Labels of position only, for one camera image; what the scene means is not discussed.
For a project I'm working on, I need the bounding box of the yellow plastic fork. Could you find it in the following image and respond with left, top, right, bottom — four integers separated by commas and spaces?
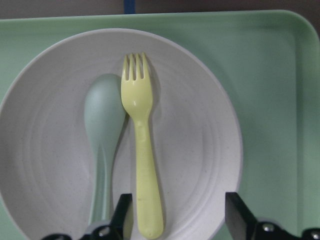
121, 53, 164, 240

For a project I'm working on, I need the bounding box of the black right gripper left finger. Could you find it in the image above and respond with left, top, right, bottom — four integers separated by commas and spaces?
110, 193, 133, 239

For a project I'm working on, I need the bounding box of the white round bowl plate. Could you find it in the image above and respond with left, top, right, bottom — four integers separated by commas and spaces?
0, 28, 242, 240

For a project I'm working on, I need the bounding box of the pale green plastic spoon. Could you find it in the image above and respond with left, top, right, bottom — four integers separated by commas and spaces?
84, 73, 126, 224

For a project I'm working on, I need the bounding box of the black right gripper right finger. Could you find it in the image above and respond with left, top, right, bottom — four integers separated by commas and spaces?
225, 192, 258, 240

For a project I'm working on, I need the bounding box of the light green serving tray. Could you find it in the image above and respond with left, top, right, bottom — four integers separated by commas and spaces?
0, 10, 320, 240

